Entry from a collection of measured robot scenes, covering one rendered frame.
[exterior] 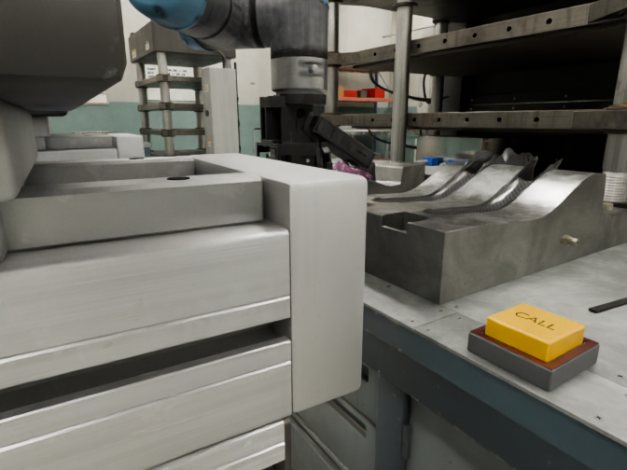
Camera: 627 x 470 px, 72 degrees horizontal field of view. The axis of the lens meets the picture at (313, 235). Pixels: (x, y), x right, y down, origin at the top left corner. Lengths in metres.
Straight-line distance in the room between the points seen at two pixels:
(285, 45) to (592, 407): 0.49
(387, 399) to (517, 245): 0.27
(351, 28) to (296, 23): 9.34
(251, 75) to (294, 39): 7.97
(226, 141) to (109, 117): 3.12
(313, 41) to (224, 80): 4.46
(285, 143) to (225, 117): 4.44
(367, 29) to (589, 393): 9.91
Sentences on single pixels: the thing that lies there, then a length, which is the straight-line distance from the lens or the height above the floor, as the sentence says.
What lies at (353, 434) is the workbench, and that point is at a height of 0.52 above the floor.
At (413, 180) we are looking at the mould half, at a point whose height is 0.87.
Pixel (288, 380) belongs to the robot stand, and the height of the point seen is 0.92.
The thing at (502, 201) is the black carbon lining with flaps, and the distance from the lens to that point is 0.74.
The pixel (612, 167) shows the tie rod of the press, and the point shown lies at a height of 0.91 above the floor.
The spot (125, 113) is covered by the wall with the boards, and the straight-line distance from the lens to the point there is 7.80.
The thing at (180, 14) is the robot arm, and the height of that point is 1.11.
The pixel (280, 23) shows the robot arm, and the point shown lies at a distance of 0.59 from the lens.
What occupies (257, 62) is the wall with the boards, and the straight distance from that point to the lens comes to 8.63.
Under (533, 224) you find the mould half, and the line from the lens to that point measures 0.66.
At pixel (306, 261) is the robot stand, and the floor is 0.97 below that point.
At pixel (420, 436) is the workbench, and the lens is 0.64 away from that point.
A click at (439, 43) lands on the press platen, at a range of 1.61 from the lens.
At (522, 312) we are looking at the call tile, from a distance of 0.46.
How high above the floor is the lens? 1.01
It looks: 15 degrees down
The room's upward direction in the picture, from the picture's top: straight up
